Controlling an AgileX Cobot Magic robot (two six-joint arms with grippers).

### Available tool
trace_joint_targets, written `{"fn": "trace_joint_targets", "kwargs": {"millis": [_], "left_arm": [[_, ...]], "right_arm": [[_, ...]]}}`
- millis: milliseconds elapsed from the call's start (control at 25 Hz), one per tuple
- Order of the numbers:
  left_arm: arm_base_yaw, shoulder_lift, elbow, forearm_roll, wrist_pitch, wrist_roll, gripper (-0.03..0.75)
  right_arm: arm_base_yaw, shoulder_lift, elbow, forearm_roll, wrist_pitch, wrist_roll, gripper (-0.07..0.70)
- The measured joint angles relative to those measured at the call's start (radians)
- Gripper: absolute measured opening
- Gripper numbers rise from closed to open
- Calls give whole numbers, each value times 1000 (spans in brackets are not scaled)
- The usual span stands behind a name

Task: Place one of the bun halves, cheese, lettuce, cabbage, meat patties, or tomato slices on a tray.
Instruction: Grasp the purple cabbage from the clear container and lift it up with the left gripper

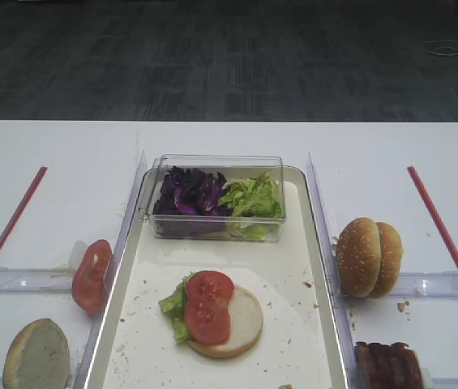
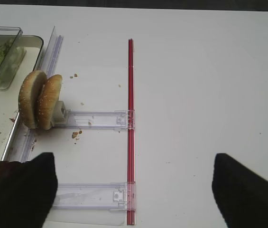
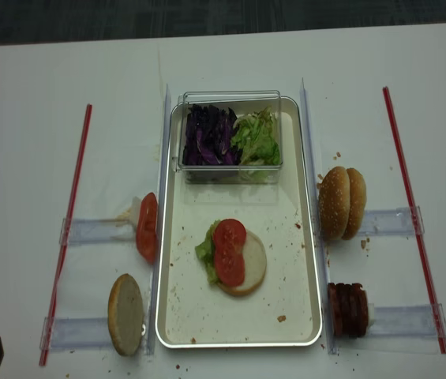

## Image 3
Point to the purple cabbage leaves pile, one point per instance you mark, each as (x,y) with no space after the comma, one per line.
(209,131)

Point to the upright tomato slices left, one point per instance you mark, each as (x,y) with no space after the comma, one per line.
(146,237)

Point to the green lettuce leaf on bun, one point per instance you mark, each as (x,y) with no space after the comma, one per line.
(205,253)

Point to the lower tomato slice on tray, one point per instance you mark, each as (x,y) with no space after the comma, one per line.
(230,265)

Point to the tomato slice on tray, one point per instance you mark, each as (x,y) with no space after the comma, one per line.
(230,265)
(229,235)

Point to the upper tomato slice on tray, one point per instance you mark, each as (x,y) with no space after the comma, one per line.
(229,235)

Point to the green lettuce pile in container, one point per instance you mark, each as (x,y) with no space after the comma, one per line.
(255,139)

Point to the stack of meat patties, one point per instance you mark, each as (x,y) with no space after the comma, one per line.
(349,309)

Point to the clear holder lower left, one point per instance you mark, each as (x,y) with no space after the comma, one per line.
(63,333)

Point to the clear holder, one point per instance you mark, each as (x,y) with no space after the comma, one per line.
(404,321)
(84,231)
(63,333)
(392,222)

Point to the left red strip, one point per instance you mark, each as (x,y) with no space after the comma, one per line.
(48,323)

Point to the red strip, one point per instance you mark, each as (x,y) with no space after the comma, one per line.
(48,323)
(438,319)

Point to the upright bun half left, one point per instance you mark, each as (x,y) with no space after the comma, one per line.
(125,315)

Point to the clear holder upper left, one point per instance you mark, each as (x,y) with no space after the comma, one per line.
(84,231)

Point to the white pusher block left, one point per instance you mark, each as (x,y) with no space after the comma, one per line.
(134,212)

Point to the white pusher block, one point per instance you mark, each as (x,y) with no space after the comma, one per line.
(371,315)
(134,212)

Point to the bottom bun slice on tray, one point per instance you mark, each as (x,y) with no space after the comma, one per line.
(255,261)

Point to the clear plastic container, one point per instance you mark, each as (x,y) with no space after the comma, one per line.
(241,102)

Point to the sesame bun front right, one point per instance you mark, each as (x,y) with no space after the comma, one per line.
(334,203)

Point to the white pusher block right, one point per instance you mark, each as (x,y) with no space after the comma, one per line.
(371,315)

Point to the bun behind right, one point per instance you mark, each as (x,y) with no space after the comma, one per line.
(358,200)

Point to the clear holder upper right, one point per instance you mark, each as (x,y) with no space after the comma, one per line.
(392,222)

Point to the clear holder lower right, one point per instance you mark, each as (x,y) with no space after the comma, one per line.
(404,321)

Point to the right red strip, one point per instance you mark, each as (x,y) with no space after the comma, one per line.
(438,319)

